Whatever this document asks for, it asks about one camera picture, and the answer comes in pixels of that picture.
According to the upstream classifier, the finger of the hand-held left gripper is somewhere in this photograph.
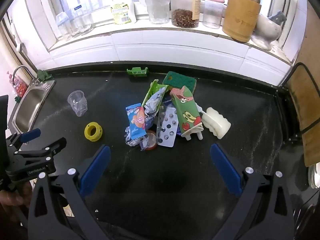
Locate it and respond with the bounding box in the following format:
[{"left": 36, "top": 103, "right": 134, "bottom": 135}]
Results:
[
  {"left": 5, "top": 128, "right": 42, "bottom": 153},
  {"left": 10, "top": 137, "right": 67, "bottom": 165}
]

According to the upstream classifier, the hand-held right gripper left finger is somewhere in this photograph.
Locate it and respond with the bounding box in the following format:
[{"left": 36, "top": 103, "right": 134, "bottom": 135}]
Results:
[{"left": 27, "top": 144, "right": 112, "bottom": 240}]

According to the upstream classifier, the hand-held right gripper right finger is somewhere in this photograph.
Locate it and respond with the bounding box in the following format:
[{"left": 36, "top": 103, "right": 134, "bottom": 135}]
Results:
[{"left": 209, "top": 143, "right": 295, "bottom": 240}]

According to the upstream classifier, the yellow tape spool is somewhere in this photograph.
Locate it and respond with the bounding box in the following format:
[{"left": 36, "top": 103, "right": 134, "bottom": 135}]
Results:
[{"left": 84, "top": 121, "right": 103, "bottom": 142}]

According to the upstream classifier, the white ribbed foam block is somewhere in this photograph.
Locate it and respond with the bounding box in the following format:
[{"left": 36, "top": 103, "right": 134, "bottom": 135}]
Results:
[{"left": 201, "top": 107, "right": 231, "bottom": 139}]

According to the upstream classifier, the clear plastic cup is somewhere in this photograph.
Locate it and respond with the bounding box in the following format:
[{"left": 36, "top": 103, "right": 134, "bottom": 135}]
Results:
[{"left": 67, "top": 89, "right": 88, "bottom": 117}]

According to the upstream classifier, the blue snack wrapper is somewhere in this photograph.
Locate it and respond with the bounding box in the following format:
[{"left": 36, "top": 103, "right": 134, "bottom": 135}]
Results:
[{"left": 125, "top": 104, "right": 148, "bottom": 141}]

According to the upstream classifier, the silver blister pack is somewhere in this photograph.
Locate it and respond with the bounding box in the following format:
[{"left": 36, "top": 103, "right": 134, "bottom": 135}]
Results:
[{"left": 156, "top": 105, "right": 179, "bottom": 147}]

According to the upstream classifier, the cartoon printed green carton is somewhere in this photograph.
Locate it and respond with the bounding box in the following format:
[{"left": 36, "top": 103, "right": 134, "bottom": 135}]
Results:
[{"left": 169, "top": 86, "right": 202, "bottom": 136}]

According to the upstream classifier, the green medicine carton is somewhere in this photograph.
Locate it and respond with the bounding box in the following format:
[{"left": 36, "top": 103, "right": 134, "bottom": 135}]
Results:
[{"left": 141, "top": 79, "right": 169, "bottom": 110}]

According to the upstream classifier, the person's left hand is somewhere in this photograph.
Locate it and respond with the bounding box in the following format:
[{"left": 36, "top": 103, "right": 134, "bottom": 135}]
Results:
[{"left": 0, "top": 189, "right": 33, "bottom": 209}]

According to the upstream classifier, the steel sink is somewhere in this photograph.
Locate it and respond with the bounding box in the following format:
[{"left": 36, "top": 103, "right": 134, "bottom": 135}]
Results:
[{"left": 11, "top": 80, "right": 55, "bottom": 133}]

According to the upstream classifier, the red patterned bag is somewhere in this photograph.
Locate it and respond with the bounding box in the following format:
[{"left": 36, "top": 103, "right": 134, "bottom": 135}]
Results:
[{"left": 6, "top": 70, "right": 28, "bottom": 98}]

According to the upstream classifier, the red round lid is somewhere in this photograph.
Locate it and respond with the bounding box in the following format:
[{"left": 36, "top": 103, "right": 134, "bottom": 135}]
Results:
[{"left": 145, "top": 131, "right": 158, "bottom": 151}]

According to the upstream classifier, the chrome faucet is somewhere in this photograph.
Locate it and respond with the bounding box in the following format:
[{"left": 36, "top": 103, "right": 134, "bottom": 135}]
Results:
[{"left": 12, "top": 65, "right": 38, "bottom": 85}]

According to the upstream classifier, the crumpled white blue wrapper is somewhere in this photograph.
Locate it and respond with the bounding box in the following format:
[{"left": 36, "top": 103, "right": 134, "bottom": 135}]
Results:
[{"left": 124, "top": 90, "right": 167, "bottom": 151}]

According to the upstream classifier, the stack of steel plates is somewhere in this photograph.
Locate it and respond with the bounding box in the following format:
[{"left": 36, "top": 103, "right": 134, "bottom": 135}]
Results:
[{"left": 307, "top": 162, "right": 320, "bottom": 190}]

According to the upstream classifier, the green and yellow sponge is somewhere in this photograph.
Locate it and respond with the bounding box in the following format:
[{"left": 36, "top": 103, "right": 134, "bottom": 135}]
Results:
[{"left": 162, "top": 71, "right": 197, "bottom": 93}]

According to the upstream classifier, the wooden cutting board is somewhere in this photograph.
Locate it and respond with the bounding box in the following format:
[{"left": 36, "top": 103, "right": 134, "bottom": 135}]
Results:
[{"left": 286, "top": 62, "right": 320, "bottom": 167}]

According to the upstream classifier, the green toy vehicle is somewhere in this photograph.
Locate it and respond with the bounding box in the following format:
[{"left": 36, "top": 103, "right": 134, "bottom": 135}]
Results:
[{"left": 126, "top": 67, "right": 148, "bottom": 77}]

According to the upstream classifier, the clear plastic bottle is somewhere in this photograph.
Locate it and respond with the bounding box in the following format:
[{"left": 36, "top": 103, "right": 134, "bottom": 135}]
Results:
[{"left": 55, "top": 11, "right": 73, "bottom": 42}]

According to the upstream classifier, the clear glass bottle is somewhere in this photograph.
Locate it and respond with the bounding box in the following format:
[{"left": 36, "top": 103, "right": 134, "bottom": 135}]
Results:
[{"left": 71, "top": 7, "right": 92, "bottom": 37}]

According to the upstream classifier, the white ceramic pot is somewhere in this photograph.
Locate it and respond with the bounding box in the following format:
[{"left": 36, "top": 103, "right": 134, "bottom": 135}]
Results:
[{"left": 251, "top": 11, "right": 288, "bottom": 51}]

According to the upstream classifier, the brown cardboard box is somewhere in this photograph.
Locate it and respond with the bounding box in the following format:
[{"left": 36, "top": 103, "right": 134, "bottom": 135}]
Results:
[{"left": 222, "top": 0, "right": 262, "bottom": 43}]

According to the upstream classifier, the white bottle green cap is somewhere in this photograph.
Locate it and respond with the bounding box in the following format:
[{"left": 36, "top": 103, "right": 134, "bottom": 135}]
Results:
[{"left": 111, "top": 0, "right": 137, "bottom": 25}]

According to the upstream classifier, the clear jar with brown seeds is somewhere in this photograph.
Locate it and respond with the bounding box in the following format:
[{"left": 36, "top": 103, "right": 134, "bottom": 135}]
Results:
[{"left": 170, "top": 0, "right": 202, "bottom": 28}]

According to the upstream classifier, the clear jar pink lid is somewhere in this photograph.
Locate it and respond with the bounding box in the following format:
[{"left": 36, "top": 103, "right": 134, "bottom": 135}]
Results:
[{"left": 202, "top": 0, "right": 225, "bottom": 29}]

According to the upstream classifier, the empty clear glass jar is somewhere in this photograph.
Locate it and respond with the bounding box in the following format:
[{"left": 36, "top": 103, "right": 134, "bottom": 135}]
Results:
[{"left": 143, "top": 0, "right": 173, "bottom": 25}]

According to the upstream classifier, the black wire rack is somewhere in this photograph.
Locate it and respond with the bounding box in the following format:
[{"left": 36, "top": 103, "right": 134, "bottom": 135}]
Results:
[{"left": 275, "top": 62, "right": 318, "bottom": 143}]

